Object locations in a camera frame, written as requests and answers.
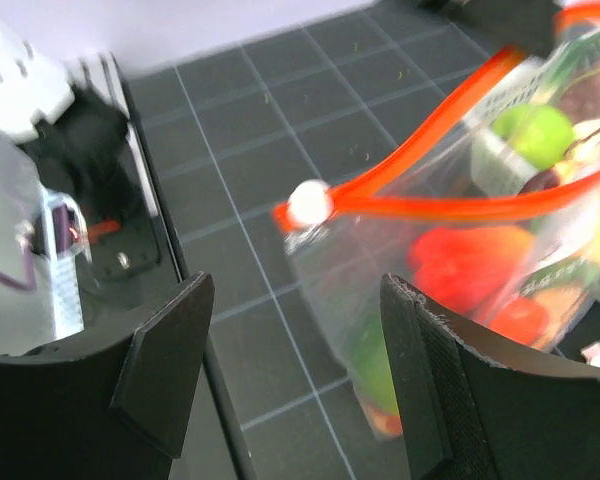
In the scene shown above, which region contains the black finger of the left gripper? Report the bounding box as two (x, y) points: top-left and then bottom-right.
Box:
(419, 0), (561, 55)

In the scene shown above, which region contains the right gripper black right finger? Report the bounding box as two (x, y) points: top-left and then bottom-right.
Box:
(380, 274), (600, 479)

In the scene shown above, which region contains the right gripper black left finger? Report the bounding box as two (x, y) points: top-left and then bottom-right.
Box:
(0, 273), (215, 479)

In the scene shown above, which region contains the green orange mango toy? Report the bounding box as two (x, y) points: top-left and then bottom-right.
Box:
(347, 314), (399, 415)

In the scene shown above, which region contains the orange carrot toy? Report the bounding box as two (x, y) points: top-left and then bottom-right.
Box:
(486, 297), (550, 346)

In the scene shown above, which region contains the red strawberry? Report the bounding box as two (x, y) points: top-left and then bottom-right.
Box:
(406, 225), (534, 315)

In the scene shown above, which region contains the zip bag red zipper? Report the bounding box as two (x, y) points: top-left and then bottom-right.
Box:
(273, 1), (600, 438)

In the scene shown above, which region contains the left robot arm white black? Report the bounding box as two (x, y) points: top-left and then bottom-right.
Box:
(0, 1), (563, 143)

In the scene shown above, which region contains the white plastic food bin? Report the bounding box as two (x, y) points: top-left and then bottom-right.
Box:
(463, 60), (600, 302)

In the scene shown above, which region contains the purple grapes toy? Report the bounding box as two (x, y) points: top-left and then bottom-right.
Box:
(521, 60), (600, 193)

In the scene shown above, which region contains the green apple toy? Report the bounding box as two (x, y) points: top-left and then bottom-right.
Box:
(491, 103), (575, 171)

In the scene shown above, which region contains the black grid mat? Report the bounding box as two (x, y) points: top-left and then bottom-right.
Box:
(127, 9), (581, 480)

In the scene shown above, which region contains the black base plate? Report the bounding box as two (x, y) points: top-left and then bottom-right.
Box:
(92, 122), (256, 479)

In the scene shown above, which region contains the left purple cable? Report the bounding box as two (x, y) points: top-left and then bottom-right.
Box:
(0, 204), (81, 296)

